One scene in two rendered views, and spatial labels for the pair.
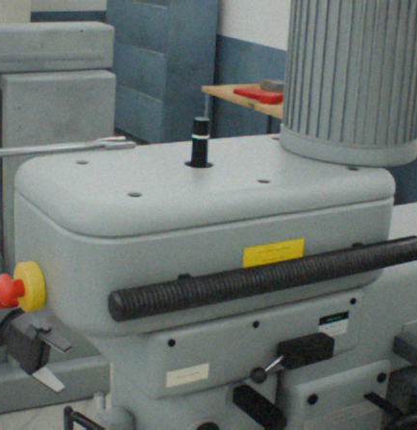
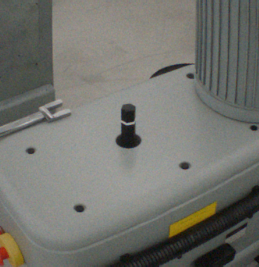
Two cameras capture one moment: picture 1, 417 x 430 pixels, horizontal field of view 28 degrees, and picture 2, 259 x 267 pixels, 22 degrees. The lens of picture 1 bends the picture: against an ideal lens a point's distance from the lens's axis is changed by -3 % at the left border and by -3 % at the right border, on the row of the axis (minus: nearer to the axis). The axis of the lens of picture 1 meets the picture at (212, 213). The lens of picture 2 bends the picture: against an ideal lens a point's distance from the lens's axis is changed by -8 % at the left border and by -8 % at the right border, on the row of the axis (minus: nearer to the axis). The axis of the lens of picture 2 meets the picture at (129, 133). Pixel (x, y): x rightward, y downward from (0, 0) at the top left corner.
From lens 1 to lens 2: 0.45 m
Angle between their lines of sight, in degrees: 20
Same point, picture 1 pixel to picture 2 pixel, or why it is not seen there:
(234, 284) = (163, 257)
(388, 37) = not seen: outside the picture
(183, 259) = (122, 247)
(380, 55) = not seen: outside the picture
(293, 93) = (204, 60)
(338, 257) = (241, 210)
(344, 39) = (244, 33)
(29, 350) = not seen: hidden behind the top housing
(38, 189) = (4, 195)
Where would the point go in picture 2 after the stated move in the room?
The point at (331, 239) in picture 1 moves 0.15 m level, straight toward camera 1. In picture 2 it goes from (237, 192) to (230, 259)
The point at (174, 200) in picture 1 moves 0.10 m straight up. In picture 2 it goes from (112, 212) to (111, 155)
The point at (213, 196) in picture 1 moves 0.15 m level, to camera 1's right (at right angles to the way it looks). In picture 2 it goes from (144, 199) to (248, 195)
